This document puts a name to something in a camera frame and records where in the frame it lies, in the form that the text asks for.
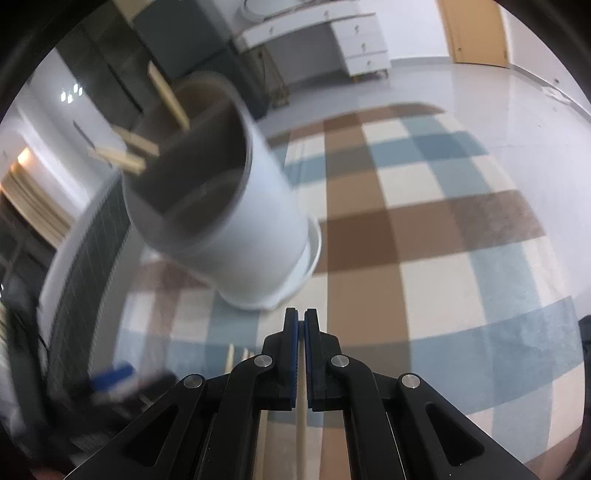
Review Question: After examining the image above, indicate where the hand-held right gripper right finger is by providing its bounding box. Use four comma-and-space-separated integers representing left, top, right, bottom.
302, 308, 541, 480

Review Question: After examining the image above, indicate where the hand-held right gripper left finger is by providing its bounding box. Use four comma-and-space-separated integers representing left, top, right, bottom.
69, 307, 298, 480

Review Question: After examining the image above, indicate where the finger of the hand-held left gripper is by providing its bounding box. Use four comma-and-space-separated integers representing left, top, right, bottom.
115, 371, 176, 407
90, 362, 137, 393

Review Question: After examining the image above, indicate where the single pale wooden chopstick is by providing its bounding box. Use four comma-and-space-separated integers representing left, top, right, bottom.
295, 323, 309, 480

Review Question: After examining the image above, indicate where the white grey utensil holder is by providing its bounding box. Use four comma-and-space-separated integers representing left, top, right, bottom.
121, 70, 322, 311

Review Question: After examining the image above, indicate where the bundle of wooden chopsticks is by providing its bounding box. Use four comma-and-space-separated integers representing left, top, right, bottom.
88, 62, 191, 175

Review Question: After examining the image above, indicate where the dark grey quilted bed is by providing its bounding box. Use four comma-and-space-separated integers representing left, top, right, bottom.
39, 178, 139, 384

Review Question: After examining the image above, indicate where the beige curtain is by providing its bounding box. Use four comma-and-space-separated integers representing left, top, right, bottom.
0, 166, 70, 250

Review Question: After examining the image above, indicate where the white wardrobe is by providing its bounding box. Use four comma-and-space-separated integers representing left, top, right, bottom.
9, 46, 125, 222

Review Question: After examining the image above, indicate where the dark cloth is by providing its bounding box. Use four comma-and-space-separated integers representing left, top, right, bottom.
577, 314, 591, 361

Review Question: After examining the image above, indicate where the dark glass cabinet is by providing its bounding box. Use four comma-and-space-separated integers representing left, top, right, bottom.
55, 14, 158, 125

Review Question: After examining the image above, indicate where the white dressing table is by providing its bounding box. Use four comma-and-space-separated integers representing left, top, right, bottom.
231, 0, 393, 84

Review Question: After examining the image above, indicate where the grey refrigerator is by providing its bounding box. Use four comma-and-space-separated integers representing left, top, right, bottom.
131, 0, 269, 123

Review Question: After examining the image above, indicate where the light wooden door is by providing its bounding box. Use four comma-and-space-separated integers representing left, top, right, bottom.
436, 0, 511, 70

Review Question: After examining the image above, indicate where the gold frame stool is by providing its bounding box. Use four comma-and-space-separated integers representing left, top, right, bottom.
252, 46, 291, 109

